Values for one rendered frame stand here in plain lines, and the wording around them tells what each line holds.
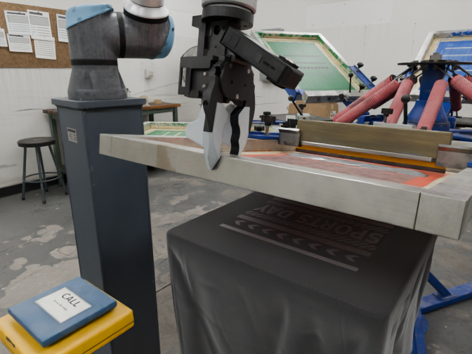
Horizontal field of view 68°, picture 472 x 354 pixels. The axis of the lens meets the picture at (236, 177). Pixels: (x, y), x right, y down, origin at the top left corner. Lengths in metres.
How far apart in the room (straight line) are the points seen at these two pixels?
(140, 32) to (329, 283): 0.76
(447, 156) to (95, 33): 0.89
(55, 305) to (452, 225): 0.48
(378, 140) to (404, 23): 4.31
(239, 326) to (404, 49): 4.78
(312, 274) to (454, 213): 0.30
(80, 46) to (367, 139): 0.77
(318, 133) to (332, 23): 4.58
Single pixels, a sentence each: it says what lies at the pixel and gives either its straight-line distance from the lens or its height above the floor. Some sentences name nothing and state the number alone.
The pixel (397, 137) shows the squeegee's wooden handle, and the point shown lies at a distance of 1.00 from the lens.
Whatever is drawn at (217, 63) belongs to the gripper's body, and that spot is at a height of 1.28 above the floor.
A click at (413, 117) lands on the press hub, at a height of 1.08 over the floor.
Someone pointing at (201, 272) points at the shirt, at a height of 0.89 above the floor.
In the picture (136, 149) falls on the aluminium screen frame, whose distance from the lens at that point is 0.62.
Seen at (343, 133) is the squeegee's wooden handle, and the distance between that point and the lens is 1.04.
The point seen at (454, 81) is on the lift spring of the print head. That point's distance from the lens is 1.65.
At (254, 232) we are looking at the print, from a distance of 0.74.
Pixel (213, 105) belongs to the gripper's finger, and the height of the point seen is 1.23.
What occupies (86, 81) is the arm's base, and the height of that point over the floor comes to 1.25.
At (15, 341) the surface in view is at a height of 0.95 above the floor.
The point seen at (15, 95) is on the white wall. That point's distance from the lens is 4.40.
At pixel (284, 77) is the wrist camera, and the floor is 1.26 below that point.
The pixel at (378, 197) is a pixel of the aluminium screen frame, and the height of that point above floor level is 1.15.
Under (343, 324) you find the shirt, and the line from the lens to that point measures 0.58.
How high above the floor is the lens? 1.27
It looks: 16 degrees down
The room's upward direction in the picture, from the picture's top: straight up
